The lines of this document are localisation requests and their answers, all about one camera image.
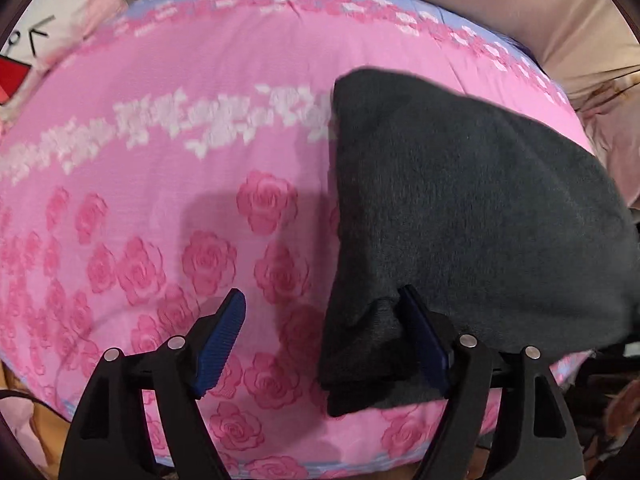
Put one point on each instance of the dark grey pants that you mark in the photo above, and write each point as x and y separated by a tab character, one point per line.
465	210

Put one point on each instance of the pink rose printed blanket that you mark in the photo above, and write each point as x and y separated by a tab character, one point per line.
175	185

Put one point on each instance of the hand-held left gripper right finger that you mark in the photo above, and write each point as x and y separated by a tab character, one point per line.
427	345

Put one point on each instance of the cartoon face pillow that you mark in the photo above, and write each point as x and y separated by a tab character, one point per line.
55	15

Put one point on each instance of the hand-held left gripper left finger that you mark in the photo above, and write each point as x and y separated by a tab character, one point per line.
220	342

